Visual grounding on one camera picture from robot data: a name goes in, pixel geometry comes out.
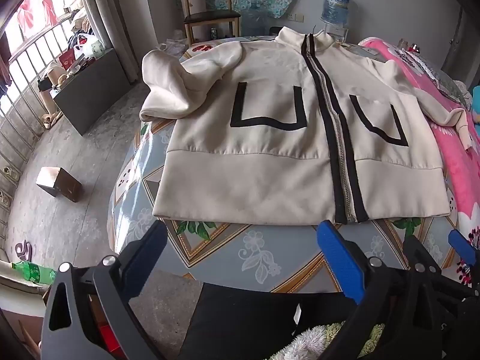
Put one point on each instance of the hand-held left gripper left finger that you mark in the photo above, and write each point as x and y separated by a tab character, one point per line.
146	266

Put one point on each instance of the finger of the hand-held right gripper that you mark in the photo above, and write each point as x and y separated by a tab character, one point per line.
416	251
461	245

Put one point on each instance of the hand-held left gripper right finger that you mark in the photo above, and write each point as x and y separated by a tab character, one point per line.
337	258

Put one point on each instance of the cream zip jacket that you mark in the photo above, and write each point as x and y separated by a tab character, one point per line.
262	157

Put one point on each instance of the pink floral blanket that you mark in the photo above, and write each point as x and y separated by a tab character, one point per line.
457	165

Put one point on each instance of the fruit print tablecloth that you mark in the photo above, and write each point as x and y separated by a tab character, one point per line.
225	247

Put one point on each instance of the fuzzy white green cloth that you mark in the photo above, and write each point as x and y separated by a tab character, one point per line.
311	343

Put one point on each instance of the green plastic bottle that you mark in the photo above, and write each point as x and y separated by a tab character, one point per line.
33	272

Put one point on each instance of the small wooden box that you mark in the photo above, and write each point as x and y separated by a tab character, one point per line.
60	183

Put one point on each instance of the purple slipper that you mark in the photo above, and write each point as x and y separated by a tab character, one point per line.
23	249

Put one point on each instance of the blue plush toy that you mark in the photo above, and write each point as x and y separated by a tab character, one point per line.
476	105

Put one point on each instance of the black white patterned cloth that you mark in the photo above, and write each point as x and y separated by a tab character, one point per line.
431	71

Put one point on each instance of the grey cabinet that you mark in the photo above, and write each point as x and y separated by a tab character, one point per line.
90	93

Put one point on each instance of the small glass jar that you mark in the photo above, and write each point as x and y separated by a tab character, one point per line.
402	44

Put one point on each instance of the red box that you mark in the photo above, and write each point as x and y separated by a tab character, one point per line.
68	60

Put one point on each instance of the white water dispenser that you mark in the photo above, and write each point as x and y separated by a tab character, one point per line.
337	33

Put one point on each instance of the white plastic bag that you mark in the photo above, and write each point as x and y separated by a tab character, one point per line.
88	45

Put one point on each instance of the metal window railing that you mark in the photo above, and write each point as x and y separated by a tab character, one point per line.
22	63

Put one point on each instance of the blue water jug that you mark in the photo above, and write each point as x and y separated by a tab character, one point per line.
335	7

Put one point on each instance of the grey curtain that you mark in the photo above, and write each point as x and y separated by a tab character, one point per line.
123	15

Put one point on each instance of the wooden chair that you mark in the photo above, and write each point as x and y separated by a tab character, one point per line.
210	17

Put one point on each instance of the white paper bag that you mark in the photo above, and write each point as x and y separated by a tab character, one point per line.
197	0

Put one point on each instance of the pink hanging garment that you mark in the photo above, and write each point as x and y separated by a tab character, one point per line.
35	11

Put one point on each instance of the white wall socket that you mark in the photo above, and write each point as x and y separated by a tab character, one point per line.
297	17

